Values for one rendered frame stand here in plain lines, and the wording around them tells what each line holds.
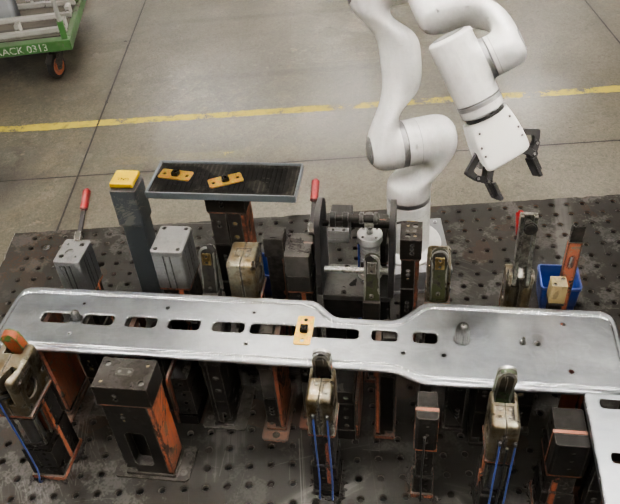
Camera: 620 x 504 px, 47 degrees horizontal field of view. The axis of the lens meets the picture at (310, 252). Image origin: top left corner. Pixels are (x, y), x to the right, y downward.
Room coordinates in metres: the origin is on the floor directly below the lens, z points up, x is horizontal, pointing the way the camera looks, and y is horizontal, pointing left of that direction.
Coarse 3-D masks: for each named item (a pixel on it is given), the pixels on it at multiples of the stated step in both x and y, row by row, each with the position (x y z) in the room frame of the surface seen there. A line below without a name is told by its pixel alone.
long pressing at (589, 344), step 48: (48, 288) 1.27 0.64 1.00; (0, 336) 1.12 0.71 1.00; (48, 336) 1.11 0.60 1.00; (96, 336) 1.10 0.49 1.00; (144, 336) 1.09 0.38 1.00; (192, 336) 1.07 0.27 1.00; (240, 336) 1.06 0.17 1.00; (288, 336) 1.05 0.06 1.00; (480, 336) 1.00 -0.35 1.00; (528, 336) 0.99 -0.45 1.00; (576, 336) 0.98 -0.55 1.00; (432, 384) 0.89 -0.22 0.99; (480, 384) 0.88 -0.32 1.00; (528, 384) 0.87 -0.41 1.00; (576, 384) 0.86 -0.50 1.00
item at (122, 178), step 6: (114, 174) 1.50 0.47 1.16; (120, 174) 1.50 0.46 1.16; (126, 174) 1.49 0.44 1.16; (132, 174) 1.49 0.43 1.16; (138, 174) 1.50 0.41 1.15; (114, 180) 1.47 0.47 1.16; (120, 180) 1.47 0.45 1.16; (126, 180) 1.47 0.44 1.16; (132, 180) 1.47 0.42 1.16; (114, 186) 1.46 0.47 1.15; (120, 186) 1.45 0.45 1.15; (126, 186) 1.45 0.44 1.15; (132, 186) 1.45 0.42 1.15
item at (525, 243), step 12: (528, 216) 1.14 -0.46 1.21; (528, 228) 1.10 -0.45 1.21; (516, 240) 1.14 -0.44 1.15; (528, 240) 1.13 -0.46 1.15; (516, 252) 1.12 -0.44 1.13; (528, 252) 1.12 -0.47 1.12; (516, 264) 1.11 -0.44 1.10; (528, 264) 1.11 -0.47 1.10; (516, 276) 1.11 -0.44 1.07; (528, 276) 1.10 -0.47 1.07
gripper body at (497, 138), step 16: (496, 112) 1.14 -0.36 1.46; (512, 112) 1.16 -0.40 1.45; (464, 128) 1.16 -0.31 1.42; (480, 128) 1.13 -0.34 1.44; (496, 128) 1.13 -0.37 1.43; (512, 128) 1.14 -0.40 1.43; (480, 144) 1.12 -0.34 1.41; (496, 144) 1.12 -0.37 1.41; (512, 144) 1.13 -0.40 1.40; (528, 144) 1.13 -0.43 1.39; (480, 160) 1.11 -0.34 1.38; (496, 160) 1.11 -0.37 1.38
